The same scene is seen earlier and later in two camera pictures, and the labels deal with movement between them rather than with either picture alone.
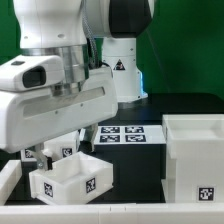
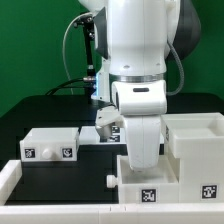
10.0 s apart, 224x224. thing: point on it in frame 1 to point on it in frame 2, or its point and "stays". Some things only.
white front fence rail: x=154 y=213 stays
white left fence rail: x=10 y=176 stays
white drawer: x=56 y=149 stays
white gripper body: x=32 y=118 to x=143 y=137
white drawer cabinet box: x=195 y=158 stays
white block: x=71 y=179 to x=158 y=185
